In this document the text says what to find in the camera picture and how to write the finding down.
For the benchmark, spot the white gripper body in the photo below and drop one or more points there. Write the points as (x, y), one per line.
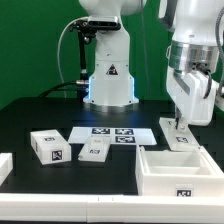
(188, 90)

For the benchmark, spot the white door panel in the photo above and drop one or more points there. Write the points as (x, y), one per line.
(95, 149)
(177, 140)

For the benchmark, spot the white cabinet body box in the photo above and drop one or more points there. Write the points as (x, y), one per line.
(178, 174)

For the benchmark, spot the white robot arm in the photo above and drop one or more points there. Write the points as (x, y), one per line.
(192, 55)

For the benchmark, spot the white base tag sheet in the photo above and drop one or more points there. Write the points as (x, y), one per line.
(124, 136)

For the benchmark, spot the small white tagged box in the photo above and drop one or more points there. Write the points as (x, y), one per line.
(50, 147)

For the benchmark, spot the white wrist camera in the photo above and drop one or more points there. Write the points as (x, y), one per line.
(219, 100)

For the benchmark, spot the black camera on stand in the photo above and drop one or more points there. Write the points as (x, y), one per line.
(87, 28)

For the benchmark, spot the white front fence rail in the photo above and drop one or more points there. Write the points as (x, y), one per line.
(111, 208)

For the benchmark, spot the white fence rail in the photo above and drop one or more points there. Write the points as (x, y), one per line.
(111, 208)
(6, 166)

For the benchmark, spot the white left fence rail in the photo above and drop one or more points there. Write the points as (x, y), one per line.
(6, 166)

